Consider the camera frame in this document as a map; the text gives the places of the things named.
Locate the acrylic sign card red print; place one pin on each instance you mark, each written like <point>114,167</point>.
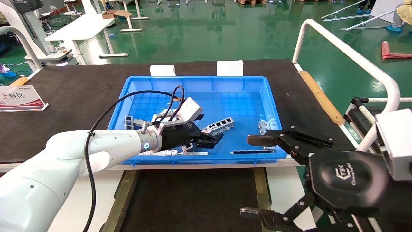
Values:
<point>19,98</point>

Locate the white table edge beam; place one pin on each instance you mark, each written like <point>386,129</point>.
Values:
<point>225,165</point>

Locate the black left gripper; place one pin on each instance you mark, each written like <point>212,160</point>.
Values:
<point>177,137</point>

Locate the white background robot stand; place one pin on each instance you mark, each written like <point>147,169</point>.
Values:
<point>32,29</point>

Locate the aluminium profile bar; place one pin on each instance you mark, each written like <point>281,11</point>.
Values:
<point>367,21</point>
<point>344,10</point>

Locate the black cart with white tubes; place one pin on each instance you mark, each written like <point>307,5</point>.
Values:
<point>357,112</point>

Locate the wooden edge strip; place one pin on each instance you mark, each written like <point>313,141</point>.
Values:
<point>318,93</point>

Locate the open cardboard box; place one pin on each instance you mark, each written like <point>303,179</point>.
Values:
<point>112,14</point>

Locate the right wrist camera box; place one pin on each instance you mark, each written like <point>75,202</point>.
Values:
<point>397,141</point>

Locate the person in yellow garment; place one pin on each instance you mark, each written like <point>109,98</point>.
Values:
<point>404,13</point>

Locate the white tube railing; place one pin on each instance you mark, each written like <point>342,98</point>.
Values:
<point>354,54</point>

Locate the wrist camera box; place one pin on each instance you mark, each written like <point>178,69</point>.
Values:
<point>190,108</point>
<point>397,141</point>

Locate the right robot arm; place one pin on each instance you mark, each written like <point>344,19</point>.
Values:
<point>400,199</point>

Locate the folded silver metal bracket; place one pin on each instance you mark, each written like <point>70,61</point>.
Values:
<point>265,125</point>

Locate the white background table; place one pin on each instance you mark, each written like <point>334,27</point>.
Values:
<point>80,27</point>

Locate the blue plastic bin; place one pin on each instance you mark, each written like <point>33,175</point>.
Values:
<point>225,103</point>

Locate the dark thin metal strip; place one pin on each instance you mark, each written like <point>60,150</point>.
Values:
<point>251,151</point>

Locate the silver bracket with square holes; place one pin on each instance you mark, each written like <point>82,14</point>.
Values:
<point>188,148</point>
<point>212,129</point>

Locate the long thin silver metal part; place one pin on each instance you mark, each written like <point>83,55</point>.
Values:
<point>193,153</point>

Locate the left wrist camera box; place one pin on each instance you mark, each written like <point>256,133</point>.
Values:
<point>190,108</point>

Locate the grey curved tube railing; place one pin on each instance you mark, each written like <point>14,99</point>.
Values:
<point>24,40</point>

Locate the long flat grey metal part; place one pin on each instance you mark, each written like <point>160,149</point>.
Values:
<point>139,122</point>

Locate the red object on floor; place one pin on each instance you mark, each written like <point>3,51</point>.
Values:
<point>394,54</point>

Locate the black table mat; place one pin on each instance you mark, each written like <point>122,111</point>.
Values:
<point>64,96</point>

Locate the short silver perforated bracket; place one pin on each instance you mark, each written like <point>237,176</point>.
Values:
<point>128,126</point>

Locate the white foam block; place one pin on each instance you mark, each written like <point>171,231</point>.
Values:
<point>229,68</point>
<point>162,71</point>

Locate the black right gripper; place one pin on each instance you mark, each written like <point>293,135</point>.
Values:
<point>347,183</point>

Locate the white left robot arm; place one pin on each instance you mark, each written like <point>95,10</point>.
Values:
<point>42,180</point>

